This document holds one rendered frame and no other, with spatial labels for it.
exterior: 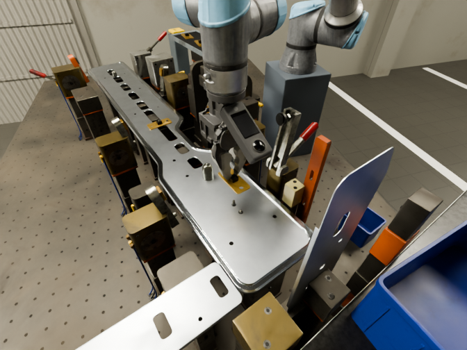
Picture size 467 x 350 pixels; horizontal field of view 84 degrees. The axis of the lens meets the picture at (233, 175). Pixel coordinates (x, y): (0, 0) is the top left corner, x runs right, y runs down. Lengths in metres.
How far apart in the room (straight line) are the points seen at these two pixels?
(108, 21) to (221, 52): 2.74
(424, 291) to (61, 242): 1.07
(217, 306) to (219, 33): 0.46
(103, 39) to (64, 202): 2.20
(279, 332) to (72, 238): 0.85
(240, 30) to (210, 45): 0.05
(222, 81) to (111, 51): 2.80
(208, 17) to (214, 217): 0.42
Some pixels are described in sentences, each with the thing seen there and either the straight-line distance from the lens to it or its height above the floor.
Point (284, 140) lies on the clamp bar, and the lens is 0.65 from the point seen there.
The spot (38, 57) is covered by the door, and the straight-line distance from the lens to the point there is 3.31.
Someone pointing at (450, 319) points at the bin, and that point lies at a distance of 0.62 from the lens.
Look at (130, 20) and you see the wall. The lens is 3.13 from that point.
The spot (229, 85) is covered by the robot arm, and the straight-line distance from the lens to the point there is 0.45.
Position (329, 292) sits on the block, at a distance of 0.49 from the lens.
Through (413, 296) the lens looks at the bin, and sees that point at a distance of 0.61.
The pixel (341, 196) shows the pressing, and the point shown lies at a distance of 0.29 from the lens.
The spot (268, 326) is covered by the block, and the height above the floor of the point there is 1.06.
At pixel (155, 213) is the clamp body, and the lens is 0.62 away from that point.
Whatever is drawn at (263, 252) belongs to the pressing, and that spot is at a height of 1.00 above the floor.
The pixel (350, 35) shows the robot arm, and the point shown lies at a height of 1.26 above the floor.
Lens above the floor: 1.51
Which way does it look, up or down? 43 degrees down
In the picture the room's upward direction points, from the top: straight up
